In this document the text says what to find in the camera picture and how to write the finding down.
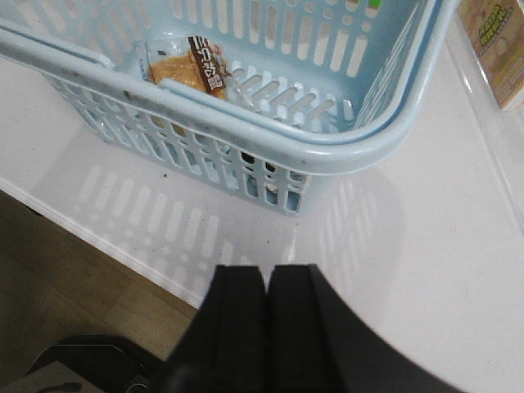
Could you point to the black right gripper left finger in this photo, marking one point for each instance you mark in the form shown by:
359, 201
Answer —
223, 350

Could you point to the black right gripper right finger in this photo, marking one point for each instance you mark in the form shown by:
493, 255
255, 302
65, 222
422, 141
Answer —
318, 344

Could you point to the packaged bread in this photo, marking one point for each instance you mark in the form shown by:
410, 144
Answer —
193, 61

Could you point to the dark robot base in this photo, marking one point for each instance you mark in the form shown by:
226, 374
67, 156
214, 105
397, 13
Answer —
89, 363

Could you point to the light blue plastic basket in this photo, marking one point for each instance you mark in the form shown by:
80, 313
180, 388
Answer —
328, 87

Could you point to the green labelled tissue box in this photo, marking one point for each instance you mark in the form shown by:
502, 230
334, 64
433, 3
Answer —
495, 31

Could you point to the clear acrylic shelf right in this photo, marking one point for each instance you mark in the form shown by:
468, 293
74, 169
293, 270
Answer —
501, 131

